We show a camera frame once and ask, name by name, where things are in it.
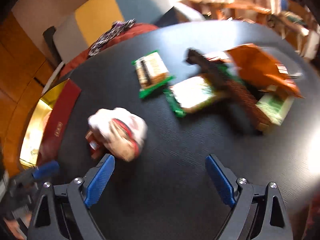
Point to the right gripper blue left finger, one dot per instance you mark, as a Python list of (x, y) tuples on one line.
[(96, 180)]

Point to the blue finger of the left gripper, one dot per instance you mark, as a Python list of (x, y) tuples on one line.
[(46, 170)]

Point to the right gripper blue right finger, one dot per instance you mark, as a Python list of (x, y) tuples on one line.
[(223, 179)]

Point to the brown black brick bar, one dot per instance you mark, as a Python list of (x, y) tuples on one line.
[(221, 80)]

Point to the green tea box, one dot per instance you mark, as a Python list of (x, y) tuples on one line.
[(275, 108)]

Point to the cracker pack green label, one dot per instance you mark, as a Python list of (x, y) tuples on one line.
[(191, 95)]

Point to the cracker pack with black stripe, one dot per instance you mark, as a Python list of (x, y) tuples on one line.
[(152, 73)]

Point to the orange snack bag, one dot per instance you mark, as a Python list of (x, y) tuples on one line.
[(263, 71)]

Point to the red gold tray box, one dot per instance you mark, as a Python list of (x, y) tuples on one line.
[(47, 124)]

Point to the leopard print cloth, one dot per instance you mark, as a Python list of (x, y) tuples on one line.
[(118, 27)]

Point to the red quilted jacket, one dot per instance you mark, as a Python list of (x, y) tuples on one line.
[(135, 30)]

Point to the wooden side table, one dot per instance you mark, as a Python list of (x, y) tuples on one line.
[(216, 7)]

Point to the yellow blue grey armchair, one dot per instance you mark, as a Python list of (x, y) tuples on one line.
[(87, 23)]

